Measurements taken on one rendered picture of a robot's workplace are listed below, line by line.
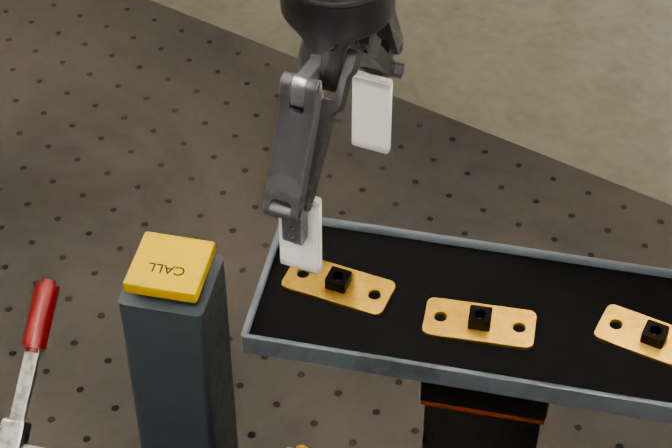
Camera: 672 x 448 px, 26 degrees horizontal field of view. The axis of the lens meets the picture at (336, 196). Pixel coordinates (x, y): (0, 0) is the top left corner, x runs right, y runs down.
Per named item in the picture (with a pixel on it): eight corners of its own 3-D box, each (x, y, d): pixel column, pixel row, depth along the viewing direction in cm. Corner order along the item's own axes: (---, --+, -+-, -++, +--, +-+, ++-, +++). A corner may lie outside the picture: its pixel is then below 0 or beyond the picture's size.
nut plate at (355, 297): (279, 287, 113) (278, 277, 113) (298, 255, 116) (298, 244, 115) (379, 318, 111) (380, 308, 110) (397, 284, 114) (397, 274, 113)
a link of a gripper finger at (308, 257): (322, 196, 98) (317, 203, 97) (322, 268, 103) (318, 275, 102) (281, 185, 99) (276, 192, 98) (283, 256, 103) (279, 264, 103)
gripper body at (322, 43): (309, -86, 96) (311, 27, 103) (256, -16, 91) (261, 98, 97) (416, -62, 94) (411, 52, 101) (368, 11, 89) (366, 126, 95)
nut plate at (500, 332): (421, 335, 110) (421, 325, 109) (428, 298, 113) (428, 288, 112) (532, 351, 109) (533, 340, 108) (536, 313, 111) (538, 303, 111)
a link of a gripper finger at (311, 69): (353, 38, 96) (330, 29, 91) (334, 115, 96) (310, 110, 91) (320, 30, 97) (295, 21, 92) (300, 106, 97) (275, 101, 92)
